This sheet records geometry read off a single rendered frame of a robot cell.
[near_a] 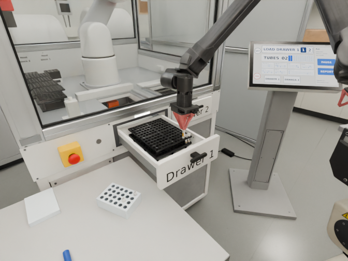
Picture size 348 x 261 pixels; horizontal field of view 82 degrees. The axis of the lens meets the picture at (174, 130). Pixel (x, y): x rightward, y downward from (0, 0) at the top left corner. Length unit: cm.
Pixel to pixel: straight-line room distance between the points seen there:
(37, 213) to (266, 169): 154
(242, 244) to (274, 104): 97
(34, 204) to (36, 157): 16
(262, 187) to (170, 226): 134
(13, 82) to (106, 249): 55
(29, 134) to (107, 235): 41
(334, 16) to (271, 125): 104
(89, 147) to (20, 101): 29
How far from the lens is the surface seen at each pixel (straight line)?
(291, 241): 176
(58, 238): 75
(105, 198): 75
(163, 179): 68
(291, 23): 226
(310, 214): 199
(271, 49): 148
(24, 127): 81
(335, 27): 64
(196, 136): 86
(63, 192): 88
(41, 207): 84
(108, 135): 90
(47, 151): 86
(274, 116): 157
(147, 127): 90
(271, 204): 186
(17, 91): 77
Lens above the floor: 132
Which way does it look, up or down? 29 degrees down
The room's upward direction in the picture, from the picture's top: straight up
